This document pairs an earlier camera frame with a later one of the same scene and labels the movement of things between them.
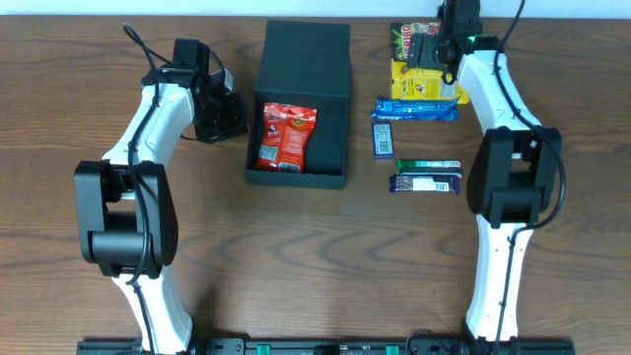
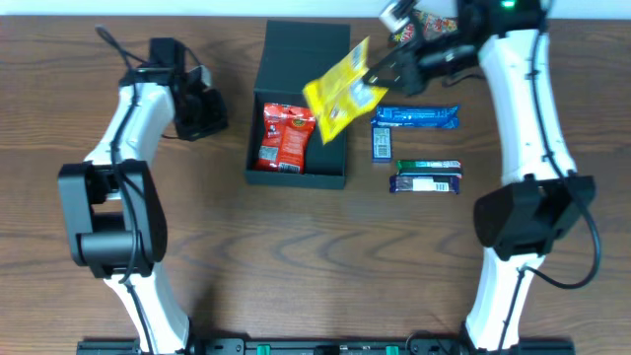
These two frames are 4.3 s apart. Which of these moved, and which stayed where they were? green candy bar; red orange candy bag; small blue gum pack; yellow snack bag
Moved: yellow snack bag
Stayed: small blue gum pack; green candy bar; red orange candy bag
